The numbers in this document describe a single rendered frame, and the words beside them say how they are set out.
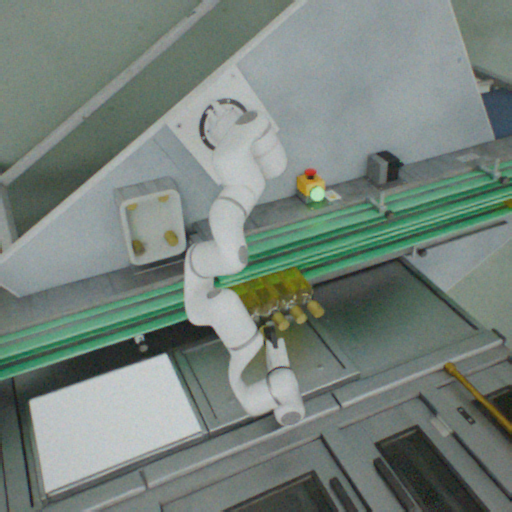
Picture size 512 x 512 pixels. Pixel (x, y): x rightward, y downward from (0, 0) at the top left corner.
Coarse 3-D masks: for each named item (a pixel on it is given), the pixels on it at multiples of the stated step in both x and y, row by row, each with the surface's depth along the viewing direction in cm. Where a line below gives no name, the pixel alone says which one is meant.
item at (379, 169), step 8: (384, 152) 205; (368, 160) 205; (376, 160) 201; (384, 160) 201; (392, 160) 200; (368, 168) 206; (376, 168) 202; (384, 168) 200; (392, 168) 202; (368, 176) 208; (376, 176) 203; (384, 176) 202; (392, 176) 204
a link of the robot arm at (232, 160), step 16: (256, 112) 141; (240, 128) 138; (256, 128) 138; (224, 144) 136; (240, 144) 135; (224, 160) 134; (240, 160) 134; (224, 176) 136; (240, 176) 135; (256, 176) 138; (224, 192) 137; (240, 192) 136; (256, 192) 139
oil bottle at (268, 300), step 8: (256, 280) 184; (264, 280) 184; (256, 288) 181; (264, 288) 181; (256, 296) 179; (264, 296) 178; (272, 296) 178; (264, 304) 176; (272, 304) 176; (264, 312) 177
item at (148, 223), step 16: (160, 192) 169; (176, 192) 170; (144, 208) 177; (160, 208) 179; (176, 208) 174; (128, 224) 177; (144, 224) 180; (160, 224) 182; (176, 224) 180; (128, 240) 172; (144, 240) 183; (160, 240) 185; (144, 256) 180; (160, 256) 180
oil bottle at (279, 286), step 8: (272, 280) 184; (280, 280) 184; (272, 288) 181; (280, 288) 181; (288, 288) 180; (280, 296) 178; (288, 296) 178; (296, 296) 179; (280, 304) 179; (296, 304) 180
